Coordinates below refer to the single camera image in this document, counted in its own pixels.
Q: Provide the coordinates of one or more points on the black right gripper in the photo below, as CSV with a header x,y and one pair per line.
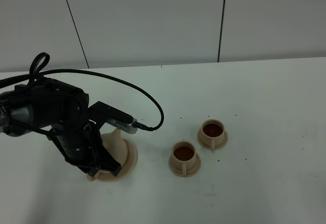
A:
x,y
84,149

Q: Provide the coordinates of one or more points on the tan ceramic teapot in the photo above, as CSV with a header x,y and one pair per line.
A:
x,y
113,137

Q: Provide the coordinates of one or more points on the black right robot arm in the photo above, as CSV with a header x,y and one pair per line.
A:
x,y
62,113

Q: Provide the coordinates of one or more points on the tan round teapot saucer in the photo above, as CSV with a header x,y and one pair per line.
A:
x,y
129,152

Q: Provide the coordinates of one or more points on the tan near teacup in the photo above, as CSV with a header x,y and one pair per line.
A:
x,y
183,150

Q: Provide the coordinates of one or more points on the tan teacup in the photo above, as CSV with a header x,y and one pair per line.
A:
x,y
183,150
212,128

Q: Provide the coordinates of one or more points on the tan near cup saucer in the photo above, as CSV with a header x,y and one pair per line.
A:
x,y
185,168

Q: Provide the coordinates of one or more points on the tan cup saucer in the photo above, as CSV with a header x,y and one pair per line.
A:
x,y
212,143
185,168

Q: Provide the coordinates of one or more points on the tan far teacup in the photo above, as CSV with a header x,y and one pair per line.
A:
x,y
212,128

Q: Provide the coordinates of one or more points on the tan far cup saucer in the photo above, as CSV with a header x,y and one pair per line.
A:
x,y
212,143

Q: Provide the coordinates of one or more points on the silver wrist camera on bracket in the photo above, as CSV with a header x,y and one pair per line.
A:
x,y
114,117

